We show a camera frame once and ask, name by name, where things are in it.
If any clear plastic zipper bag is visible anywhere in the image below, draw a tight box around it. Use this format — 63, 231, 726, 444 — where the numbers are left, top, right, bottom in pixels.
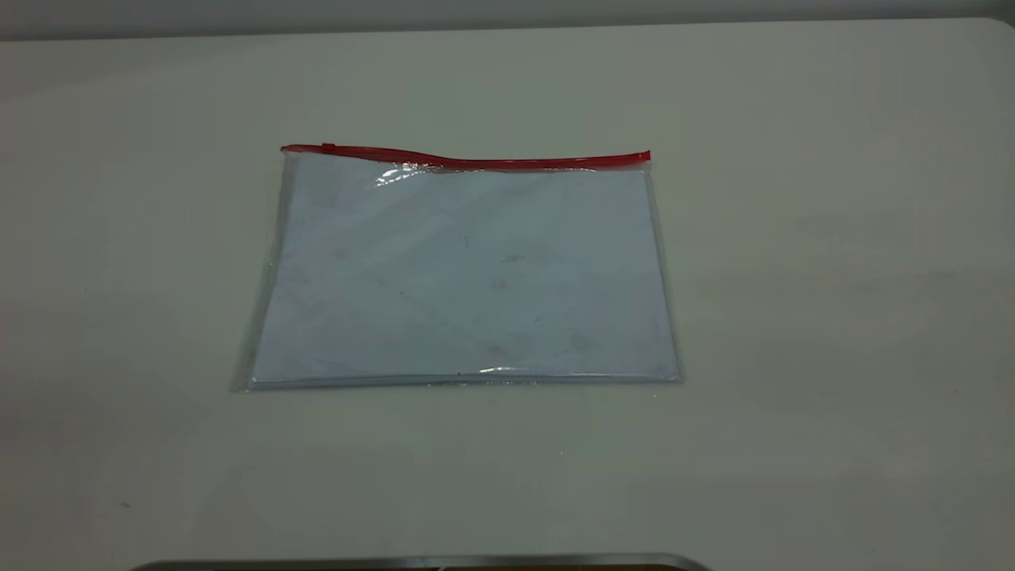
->
230, 143, 684, 393

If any grey metal bar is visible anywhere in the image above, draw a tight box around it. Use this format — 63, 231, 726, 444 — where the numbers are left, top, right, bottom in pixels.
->
131, 554, 711, 571

